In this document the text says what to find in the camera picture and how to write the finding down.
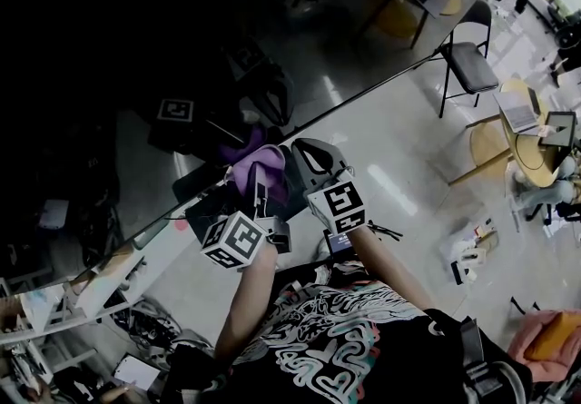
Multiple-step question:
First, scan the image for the person's left forearm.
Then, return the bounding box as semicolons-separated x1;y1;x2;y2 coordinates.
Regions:
212;247;279;366

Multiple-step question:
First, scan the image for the person's right forearm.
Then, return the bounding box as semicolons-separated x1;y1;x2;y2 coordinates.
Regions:
350;224;438;313

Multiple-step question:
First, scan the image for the grey shoulder strap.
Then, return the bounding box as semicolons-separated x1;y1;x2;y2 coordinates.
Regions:
459;317;533;404

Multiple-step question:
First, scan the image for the purple fleece cloth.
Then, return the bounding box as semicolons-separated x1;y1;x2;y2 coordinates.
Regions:
230;143;291;207

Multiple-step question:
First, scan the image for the silver laptop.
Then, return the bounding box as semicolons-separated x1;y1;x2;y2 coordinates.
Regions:
492;88;543;135

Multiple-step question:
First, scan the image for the clear plastic bag of items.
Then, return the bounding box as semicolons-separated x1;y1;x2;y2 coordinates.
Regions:
438;215;500;289

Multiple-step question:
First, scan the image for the white tablet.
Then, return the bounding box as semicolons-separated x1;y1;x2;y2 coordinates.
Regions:
112;353;163;392

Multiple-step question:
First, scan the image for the tangled cable pile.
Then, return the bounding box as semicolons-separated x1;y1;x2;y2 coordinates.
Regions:
116;297;215;360

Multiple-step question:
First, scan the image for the small black screen device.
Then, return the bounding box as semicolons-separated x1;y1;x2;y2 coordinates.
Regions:
322;231;356;261

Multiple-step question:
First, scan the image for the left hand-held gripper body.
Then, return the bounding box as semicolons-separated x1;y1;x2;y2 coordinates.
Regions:
200;210;292;271

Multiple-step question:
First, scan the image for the orange pouch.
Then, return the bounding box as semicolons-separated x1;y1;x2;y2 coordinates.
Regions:
524;310;581;361

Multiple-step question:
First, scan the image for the white shelf unit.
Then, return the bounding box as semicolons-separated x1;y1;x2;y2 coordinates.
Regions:
0;233;192;349

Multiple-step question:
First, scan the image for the black folding chair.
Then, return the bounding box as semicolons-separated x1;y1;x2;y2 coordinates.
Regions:
438;0;501;119

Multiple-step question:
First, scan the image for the black cord loop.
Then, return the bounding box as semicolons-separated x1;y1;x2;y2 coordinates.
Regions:
366;219;404;241

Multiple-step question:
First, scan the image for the person's black printed shirt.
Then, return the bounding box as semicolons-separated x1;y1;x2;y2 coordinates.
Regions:
159;261;536;404

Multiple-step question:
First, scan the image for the round wooden table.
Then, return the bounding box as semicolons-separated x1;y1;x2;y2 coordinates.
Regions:
493;78;578;189

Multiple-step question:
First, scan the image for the black framed tablet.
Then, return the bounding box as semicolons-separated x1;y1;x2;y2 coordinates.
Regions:
537;110;577;150

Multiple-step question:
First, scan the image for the wooden stool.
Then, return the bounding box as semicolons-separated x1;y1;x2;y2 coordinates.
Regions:
448;120;517;186

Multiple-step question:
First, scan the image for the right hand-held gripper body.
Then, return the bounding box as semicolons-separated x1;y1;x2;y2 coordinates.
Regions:
303;164;367;236

